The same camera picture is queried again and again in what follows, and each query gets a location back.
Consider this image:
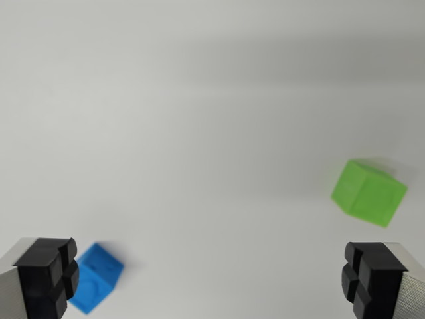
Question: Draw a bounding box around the green cube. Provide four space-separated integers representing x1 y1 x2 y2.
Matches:
330 158 408 229

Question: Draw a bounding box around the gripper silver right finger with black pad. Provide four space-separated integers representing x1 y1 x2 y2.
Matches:
341 241 425 319

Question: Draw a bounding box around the blue cube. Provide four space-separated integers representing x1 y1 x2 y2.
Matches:
67 242 125 315

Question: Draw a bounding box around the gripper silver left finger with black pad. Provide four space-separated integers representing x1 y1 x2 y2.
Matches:
0 237 80 319

